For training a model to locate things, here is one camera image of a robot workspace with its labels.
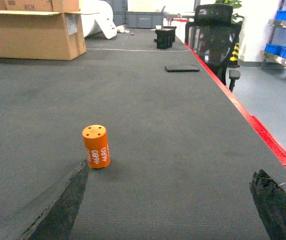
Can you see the grey plastic crate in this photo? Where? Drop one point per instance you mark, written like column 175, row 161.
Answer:
column 144, row 20

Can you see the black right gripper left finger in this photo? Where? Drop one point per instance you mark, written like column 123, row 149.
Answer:
column 52, row 214

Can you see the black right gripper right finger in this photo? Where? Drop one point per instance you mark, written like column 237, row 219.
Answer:
column 270, row 201

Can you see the black device on table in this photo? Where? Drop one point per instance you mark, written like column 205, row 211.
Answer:
column 165, row 37

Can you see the white foam roll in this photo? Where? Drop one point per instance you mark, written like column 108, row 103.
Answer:
column 97, row 17

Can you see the black office chair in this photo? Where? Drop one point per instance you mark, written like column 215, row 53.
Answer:
column 213, row 36

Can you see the black smartphone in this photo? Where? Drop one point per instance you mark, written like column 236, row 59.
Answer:
column 181, row 68

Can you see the orange cylindrical cap 4680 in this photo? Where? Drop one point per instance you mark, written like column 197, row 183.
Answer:
column 96, row 146

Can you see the large cardboard box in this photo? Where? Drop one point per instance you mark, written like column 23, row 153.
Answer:
column 42, row 35

